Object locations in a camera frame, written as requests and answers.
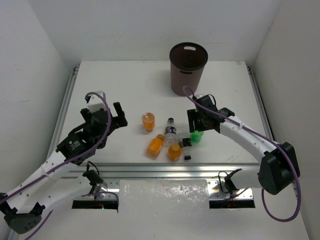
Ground green plastic bottle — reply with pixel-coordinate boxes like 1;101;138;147
190;131;204;144

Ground clear bottle black label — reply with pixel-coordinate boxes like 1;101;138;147
178;132;192;162

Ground orange juice bottle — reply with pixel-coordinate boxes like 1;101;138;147
141;112;155;132
146;134;165;159
167;143;182;162

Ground clear Pepsi bottle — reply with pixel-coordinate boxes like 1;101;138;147
164;117;177;147

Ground orange juice bottle front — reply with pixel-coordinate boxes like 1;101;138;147
167;143;182;162

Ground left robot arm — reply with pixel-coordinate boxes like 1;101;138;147
0;102;128;235

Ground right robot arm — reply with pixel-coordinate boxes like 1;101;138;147
187;95;300;195

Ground brown plastic bin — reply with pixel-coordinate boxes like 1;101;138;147
169;42;209;96

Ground white foam sheet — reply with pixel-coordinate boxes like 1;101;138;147
118;180;209;240

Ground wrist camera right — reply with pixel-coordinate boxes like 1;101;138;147
195;94;217;108

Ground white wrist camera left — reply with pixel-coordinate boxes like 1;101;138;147
85;90;107;114

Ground aluminium table edge rail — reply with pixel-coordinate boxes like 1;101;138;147
57;162;263;201

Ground black cable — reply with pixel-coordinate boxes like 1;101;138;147
217;167;243;196

